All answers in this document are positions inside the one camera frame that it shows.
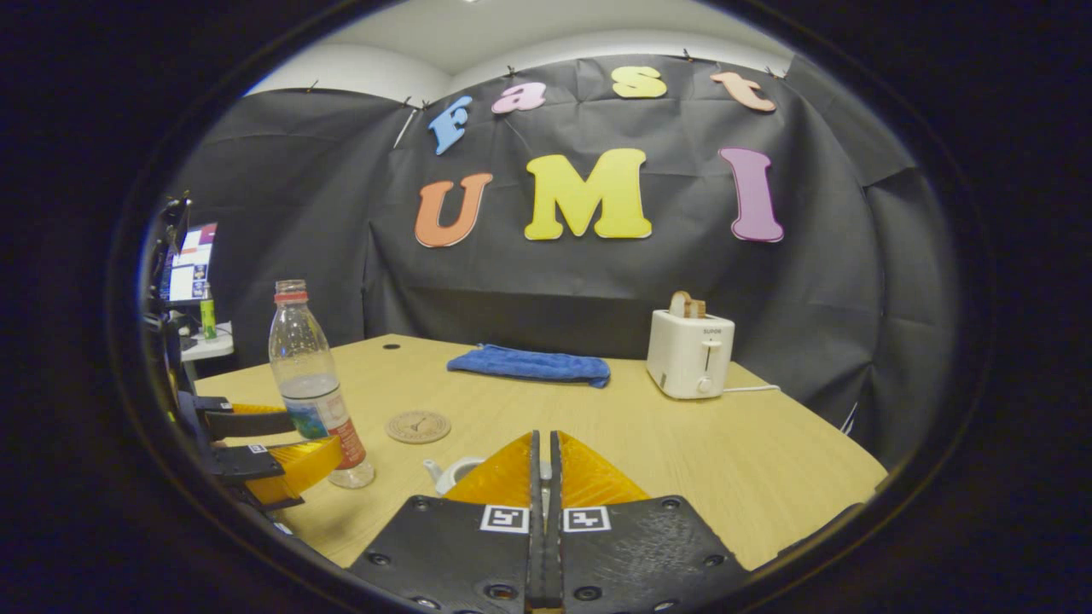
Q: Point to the white side table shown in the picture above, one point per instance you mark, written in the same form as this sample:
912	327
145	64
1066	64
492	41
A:
209	348

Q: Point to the white toaster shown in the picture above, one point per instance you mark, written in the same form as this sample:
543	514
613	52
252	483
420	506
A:
687	358

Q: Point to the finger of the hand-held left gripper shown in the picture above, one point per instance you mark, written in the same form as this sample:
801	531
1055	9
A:
243	463
256	422

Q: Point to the clear plastic water bottle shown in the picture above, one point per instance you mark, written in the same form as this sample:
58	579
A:
307	367

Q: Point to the green bottle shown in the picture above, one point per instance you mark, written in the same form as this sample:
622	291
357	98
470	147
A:
208	320

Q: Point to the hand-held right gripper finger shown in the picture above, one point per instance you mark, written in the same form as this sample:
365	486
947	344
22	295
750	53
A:
554	486
537	486

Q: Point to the computer monitor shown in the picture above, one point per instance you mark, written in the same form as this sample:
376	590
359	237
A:
192	269

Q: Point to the black backdrop cloth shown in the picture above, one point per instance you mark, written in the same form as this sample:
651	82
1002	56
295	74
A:
299	213

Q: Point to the bread slice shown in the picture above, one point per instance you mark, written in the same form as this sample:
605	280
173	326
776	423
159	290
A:
680	304

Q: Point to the white floral teacup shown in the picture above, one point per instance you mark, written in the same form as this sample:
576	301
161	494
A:
452	473

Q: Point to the blue towel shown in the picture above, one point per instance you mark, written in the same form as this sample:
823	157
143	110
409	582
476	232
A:
529	365

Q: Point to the round wooden coaster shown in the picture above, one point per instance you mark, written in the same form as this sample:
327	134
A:
418	426

